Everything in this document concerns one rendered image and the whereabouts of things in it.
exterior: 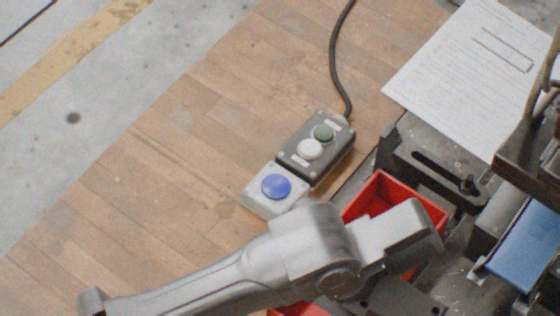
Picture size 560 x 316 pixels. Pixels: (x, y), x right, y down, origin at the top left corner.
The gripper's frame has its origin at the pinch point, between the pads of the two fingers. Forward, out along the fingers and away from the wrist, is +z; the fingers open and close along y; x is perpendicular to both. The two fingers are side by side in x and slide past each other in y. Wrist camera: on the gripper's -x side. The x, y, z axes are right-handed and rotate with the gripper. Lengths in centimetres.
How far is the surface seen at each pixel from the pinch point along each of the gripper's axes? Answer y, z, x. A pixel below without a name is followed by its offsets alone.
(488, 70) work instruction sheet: 35, 45, 10
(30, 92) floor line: -11, 121, 121
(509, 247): 12.2, 20.5, -9.7
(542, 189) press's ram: 19.9, 8.4, -10.9
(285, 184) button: 4.0, 21.3, 21.7
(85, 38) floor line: 8, 132, 121
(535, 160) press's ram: 22.6, 9.0, -8.2
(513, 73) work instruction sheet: 37, 46, 6
